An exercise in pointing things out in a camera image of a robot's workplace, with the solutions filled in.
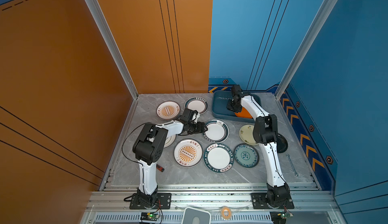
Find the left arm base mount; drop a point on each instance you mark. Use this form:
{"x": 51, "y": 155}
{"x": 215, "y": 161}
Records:
{"x": 153, "y": 202}

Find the small orange sunburst plate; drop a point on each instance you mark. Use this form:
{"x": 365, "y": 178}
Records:
{"x": 168, "y": 110}

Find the right circuit board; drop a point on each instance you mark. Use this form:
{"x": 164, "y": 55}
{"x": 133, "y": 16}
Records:
{"x": 284, "y": 216}

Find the silver wrench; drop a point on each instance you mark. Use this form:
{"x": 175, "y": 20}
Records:
{"x": 292, "y": 165}

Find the green striped rim plate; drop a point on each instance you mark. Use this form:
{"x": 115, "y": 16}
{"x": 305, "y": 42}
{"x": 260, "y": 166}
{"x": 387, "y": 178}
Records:
{"x": 217, "y": 131}

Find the white box device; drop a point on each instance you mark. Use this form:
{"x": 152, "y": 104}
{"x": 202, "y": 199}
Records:
{"x": 195, "y": 216}

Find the tape roll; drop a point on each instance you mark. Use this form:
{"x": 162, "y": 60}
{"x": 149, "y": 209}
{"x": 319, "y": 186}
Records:
{"x": 226, "y": 213}

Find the white flower pattern plate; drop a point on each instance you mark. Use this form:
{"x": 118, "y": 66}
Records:
{"x": 169, "y": 141}

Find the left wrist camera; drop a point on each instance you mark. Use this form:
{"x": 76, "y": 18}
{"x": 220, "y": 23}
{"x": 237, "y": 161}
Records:
{"x": 195, "y": 116}

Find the teal patterned plate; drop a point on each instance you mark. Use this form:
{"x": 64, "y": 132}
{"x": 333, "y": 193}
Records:
{"x": 246, "y": 156}

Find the teal plastic bin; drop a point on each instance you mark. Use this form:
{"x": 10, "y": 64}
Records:
{"x": 219, "y": 108}

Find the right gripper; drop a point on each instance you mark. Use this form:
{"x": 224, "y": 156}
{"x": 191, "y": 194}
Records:
{"x": 228, "y": 106}

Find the left circuit board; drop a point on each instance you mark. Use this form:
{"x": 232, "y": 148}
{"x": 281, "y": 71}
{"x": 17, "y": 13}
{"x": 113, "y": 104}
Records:
{"x": 149, "y": 218}

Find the black plate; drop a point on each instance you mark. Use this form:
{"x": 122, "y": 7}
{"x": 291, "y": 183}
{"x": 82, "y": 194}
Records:
{"x": 282, "y": 143}

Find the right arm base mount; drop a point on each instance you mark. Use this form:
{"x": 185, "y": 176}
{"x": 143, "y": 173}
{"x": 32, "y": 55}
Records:
{"x": 262, "y": 201}

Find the dark rimmed white plate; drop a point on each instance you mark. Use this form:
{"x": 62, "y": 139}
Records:
{"x": 199, "y": 104}

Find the large orange sunburst plate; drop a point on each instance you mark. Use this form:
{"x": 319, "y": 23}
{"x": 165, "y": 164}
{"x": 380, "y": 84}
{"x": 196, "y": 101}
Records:
{"x": 188, "y": 153}

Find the teal rim lettered plate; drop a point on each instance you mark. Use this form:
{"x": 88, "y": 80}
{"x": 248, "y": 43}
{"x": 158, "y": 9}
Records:
{"x": 218, "y": 158}

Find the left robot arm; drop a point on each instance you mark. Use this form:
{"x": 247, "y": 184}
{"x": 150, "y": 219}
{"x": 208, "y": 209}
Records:
{"x": 149, "y": 146}

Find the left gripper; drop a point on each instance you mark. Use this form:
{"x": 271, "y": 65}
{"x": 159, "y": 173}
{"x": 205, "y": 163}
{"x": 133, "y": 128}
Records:
{"x": 200, "y": 128}

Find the circuit board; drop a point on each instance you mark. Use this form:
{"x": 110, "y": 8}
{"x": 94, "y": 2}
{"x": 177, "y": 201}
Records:
{"x": 149, "y": 218}
{"x": 284, "y": 216}

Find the red handled screwdriver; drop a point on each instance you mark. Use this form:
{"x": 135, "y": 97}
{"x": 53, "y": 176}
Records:
{"x": 161, "y": 169}

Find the cream calligraphy plate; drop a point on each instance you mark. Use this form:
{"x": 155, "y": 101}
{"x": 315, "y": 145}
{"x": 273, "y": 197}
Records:
{"x": 246, "y": 135}

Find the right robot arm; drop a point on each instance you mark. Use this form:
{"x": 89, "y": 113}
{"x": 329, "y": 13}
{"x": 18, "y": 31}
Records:
{"x": 265, "y": 133}

